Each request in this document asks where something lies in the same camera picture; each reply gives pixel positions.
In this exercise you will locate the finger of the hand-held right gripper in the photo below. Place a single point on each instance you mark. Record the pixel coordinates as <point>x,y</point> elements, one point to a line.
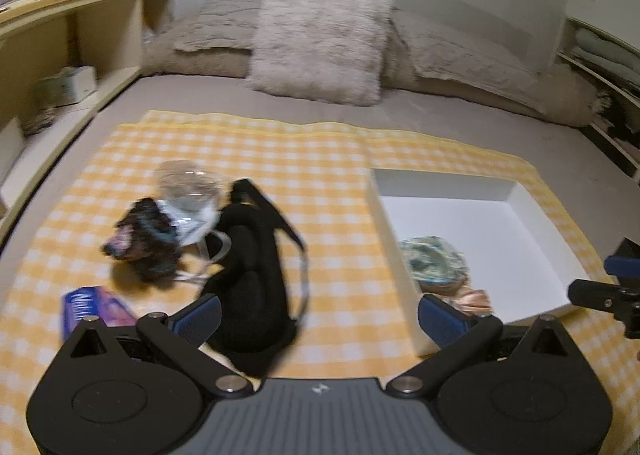
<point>622,266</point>
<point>595,292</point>

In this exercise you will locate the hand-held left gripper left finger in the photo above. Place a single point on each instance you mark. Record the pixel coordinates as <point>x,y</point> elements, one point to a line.
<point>200,320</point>

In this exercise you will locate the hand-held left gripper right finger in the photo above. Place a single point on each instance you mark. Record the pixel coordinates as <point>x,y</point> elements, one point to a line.
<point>440,322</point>

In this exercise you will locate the black soft cloth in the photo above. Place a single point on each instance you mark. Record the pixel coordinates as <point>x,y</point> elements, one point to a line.
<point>250,260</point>

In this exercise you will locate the dark floral cloth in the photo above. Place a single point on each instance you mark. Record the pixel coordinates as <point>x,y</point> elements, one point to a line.
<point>145,240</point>

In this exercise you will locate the white cloth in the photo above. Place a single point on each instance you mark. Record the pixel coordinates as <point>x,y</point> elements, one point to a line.
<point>192,220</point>

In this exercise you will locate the white cardboard box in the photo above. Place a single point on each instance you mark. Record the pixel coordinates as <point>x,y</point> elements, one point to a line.
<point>475,225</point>

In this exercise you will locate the blue foil packet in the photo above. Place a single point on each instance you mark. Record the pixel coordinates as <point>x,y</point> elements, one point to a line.
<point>95,305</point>

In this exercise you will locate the clear plastic bag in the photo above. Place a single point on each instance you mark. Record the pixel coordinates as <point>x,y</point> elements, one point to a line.
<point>192,185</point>

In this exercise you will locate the green patterned soft item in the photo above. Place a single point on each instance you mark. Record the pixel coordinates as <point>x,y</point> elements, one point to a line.
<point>435,257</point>

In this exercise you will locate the peach scrunchie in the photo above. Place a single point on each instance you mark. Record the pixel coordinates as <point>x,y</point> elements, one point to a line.
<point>465,300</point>

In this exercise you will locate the dark patterned clothes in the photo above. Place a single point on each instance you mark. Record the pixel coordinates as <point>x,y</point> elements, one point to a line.
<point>617,115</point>

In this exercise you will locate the beige fluffy throw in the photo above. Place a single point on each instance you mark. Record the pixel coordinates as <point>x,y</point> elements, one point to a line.
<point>575,95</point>

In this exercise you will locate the white side shelf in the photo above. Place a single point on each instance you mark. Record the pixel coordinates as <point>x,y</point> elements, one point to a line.
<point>600,85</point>

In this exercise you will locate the yellow checked blanket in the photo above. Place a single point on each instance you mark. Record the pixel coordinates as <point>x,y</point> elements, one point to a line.
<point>300,160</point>

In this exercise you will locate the bed with grey sheet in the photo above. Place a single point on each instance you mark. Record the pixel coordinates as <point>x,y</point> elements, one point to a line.
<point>450,122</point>

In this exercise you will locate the folded grey linens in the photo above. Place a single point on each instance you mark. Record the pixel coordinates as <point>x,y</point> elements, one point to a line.
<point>605,52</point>

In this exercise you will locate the beige textured pillow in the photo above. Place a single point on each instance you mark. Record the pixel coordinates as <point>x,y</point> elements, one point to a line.
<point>460,55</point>
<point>215,30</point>

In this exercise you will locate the tissue box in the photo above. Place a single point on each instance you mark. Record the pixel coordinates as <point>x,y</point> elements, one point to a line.
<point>70,85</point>

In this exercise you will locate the wooden bedside shelf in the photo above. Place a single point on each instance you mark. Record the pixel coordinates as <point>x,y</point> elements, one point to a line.
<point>105,35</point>

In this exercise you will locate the fluffy pale pink pillow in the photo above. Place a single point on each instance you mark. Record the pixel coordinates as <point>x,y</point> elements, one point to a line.
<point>320,35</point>

